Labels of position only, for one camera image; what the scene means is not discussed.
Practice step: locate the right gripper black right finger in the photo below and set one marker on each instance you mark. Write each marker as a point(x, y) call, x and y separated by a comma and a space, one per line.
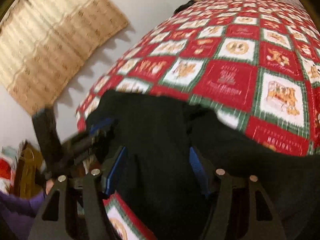
point(239, 208)

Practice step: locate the person's left hand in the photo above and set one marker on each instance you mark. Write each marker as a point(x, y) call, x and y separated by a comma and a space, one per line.
point(49, 185)

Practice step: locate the brown wooden furniture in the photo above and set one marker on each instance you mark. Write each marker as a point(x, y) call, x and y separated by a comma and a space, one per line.
point(29, 162)

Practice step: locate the black pants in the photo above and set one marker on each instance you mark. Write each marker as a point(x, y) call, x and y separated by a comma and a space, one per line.
point(183, 167)

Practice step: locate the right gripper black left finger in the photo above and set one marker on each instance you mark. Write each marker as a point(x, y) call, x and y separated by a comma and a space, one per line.
point(74, 208)

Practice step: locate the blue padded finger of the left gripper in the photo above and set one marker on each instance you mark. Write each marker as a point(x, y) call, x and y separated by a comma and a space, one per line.
point(102, 125)

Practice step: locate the beige curtain on left wall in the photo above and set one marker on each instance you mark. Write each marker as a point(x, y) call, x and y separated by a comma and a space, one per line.
point(44, 43)

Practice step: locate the red teddy patchwork bedspread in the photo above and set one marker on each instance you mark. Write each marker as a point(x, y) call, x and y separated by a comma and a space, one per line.
point(254, 62)

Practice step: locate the purple sleeved forearm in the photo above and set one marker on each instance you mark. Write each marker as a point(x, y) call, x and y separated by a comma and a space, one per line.
point(19, 213)

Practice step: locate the black object beside bed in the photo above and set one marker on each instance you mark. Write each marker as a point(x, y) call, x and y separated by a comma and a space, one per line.
point(184, 6)

